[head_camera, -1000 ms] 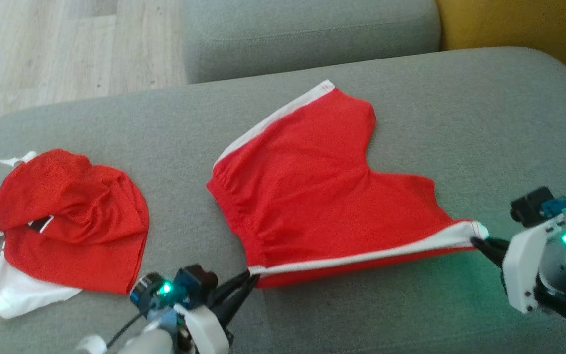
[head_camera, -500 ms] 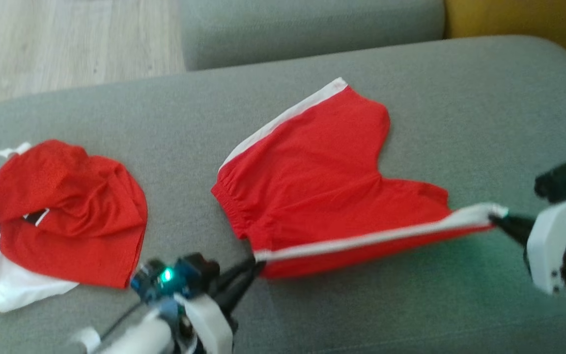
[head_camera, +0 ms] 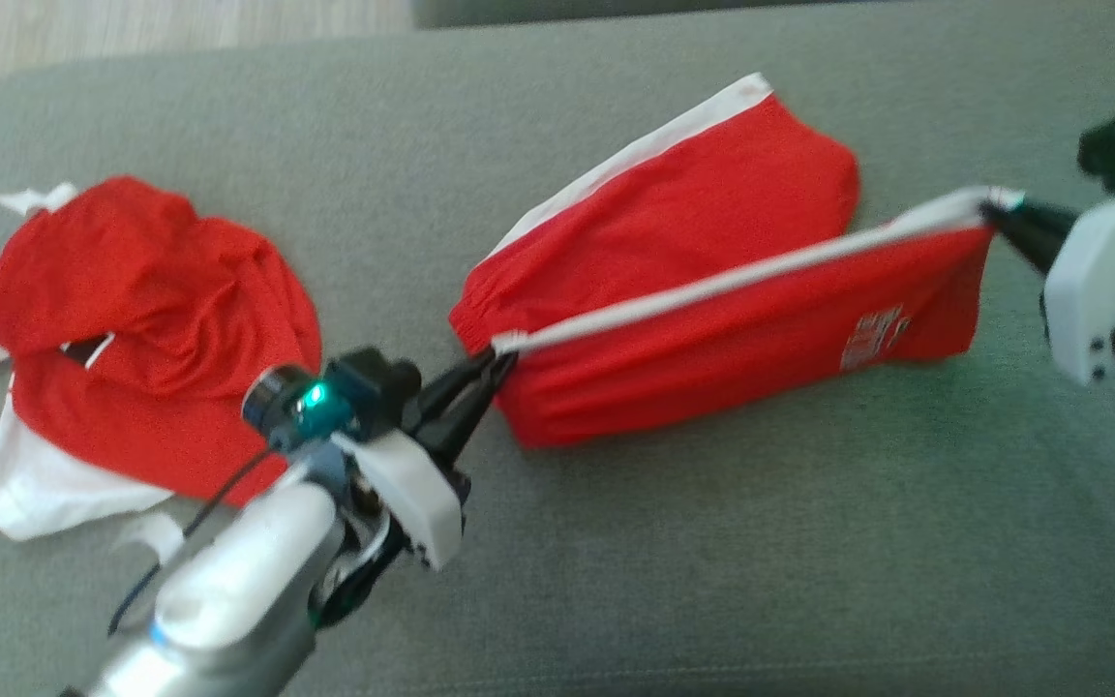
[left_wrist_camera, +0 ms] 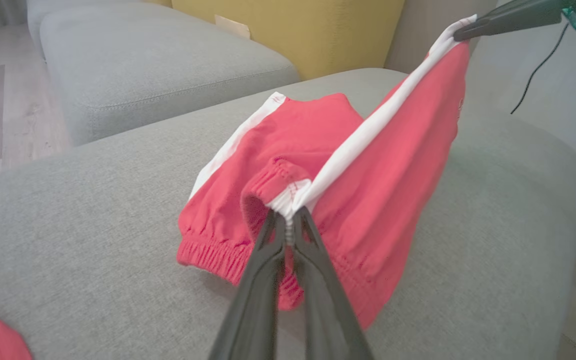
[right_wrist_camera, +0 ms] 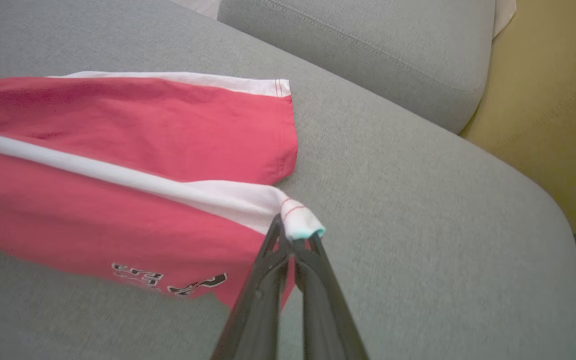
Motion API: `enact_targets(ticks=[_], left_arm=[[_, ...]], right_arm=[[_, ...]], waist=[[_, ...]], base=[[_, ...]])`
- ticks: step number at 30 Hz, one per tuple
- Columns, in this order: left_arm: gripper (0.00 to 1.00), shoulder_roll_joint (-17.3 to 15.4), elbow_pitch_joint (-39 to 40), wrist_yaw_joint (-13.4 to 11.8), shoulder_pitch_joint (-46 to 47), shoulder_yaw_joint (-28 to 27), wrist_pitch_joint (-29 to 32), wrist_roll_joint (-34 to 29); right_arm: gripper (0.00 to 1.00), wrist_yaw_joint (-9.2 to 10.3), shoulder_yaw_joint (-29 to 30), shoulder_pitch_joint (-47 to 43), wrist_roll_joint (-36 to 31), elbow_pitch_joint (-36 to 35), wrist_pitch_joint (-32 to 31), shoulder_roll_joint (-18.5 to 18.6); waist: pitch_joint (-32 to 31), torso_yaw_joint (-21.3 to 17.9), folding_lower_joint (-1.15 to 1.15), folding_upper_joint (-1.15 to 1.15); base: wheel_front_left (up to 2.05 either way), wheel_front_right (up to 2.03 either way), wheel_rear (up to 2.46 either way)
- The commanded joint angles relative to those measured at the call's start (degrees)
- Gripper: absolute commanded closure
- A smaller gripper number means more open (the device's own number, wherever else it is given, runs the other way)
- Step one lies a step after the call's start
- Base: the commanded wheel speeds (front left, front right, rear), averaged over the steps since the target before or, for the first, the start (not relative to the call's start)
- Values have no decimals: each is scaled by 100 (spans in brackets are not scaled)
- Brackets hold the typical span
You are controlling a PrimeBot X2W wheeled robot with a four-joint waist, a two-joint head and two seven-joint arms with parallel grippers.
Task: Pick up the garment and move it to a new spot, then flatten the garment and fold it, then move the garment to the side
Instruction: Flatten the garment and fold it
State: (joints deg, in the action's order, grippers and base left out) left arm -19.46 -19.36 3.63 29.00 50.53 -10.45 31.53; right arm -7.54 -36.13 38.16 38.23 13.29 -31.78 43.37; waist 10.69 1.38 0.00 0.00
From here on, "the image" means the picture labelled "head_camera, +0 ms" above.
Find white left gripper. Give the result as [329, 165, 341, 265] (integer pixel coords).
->
[330, 348, 520, 571]

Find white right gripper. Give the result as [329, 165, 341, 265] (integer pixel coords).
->
[986, 178, 1115, 387]

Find red shorts white stripe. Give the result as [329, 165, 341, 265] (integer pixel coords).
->
[448, 73, 1025, 449]

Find red shirt white sleeves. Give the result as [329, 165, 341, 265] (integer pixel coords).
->
[0, 175, 324, 542]

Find grey sofa seat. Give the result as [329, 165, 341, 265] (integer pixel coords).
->
[0, 0, 1115, 697]

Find grey sofa cushion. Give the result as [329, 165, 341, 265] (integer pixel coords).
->
[411, 0, 868, 30]

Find black left cable teal plug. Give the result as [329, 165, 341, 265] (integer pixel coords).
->
[107, 445, 280, 637]

